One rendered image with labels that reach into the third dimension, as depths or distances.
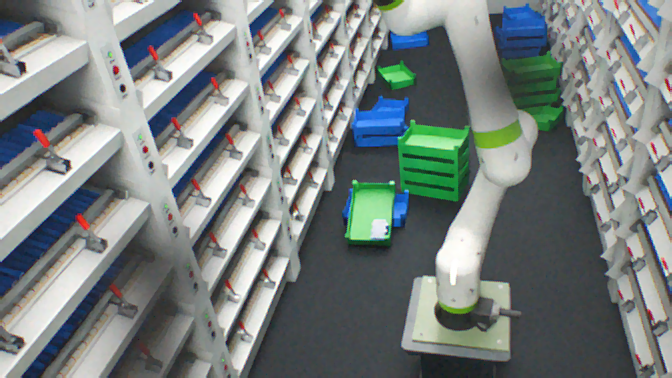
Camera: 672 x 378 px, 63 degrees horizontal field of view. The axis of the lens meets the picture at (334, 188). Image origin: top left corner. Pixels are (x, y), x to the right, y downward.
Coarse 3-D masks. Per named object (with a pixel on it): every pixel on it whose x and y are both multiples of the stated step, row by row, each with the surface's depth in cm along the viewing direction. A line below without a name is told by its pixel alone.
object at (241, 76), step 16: (208, 64) 186; (224, 64) 185; (224, 80) 185; (240, 80) 187; (208, 96) 175; (240, 96) 181; (208, 112) 167; (224, 112) 169; (192, 128) 159; (208, 128) 161; (176, 160) 146; (192, 160) 153; (176, 176) 144
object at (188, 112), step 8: (224, 72) 184; (216, 80) 179; (208, 88) 174; (200, 96) 169; (192, 104) 165; (200, 104) 168; (184, 112) 160; (192, 112) 163; (184, 120) 159; (168, 128) 152; (176, 128) 155; (160, 136) 149; (160, 144) 147; (160, 152) 146
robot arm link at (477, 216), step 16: (528, 128) 143; (480, 176) 159; (480, 192) 161; (496, 192) 158; (464, 208) 168; (480, 208) 163; (496, 208) 163; (464, 224) 169; (480, 224) 166; (480, 240) 168
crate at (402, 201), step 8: (352, 192) 278; (408, 192) 270; (400, 200) 276; (408, 200) 271; (400, 208) 273; (408, 208) 271; (344, 216) 265; (400, 216) 257; (344, 224) 267; (400, 224) 260
